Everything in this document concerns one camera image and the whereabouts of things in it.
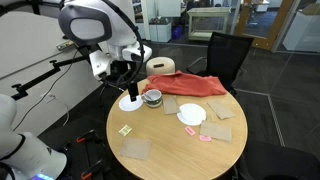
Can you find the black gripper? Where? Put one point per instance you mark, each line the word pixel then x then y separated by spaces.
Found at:
pixel 133 88

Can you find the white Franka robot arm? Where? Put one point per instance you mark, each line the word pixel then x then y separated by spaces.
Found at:
pixel 86 26

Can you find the white cup with green band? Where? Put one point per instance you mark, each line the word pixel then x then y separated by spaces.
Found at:
pixel 155 100

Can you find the white round plate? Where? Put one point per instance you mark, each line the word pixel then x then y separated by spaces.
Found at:
pixel 125 105
pixel 191 115

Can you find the black tripod stand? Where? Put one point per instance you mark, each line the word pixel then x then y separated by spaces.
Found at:
pixel 106 91

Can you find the beige round stool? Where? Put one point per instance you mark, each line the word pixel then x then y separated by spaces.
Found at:
pixel 160 67

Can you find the red-orange cloth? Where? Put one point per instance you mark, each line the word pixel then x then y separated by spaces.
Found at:
pixel 186 85

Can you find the pink sticky note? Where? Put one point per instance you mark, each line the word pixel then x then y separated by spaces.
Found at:
pixel 190 131
pixel 205 138

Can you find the white low cabinet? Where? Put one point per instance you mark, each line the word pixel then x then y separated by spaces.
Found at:
pixel 160 30

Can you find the blue bin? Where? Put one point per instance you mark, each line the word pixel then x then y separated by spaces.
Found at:
pixel 177 32

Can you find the grey power strip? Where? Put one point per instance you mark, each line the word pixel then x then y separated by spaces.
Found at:
pixel 65 45

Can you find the black mesh office chair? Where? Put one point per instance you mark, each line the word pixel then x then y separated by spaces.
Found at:
pixel 226 56
pixel 283 163

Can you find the cream metal cart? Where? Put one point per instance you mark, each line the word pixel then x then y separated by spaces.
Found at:
pixel 208 15

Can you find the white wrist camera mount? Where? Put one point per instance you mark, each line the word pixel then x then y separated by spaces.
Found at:
pixel 100 65

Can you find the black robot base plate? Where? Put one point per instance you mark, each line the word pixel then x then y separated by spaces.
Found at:
pixel 75 156

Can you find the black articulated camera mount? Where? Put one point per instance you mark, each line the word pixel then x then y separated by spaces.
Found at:
pixel 43 76

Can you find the wooden door frame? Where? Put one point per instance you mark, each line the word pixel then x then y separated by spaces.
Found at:
pixel 263 36

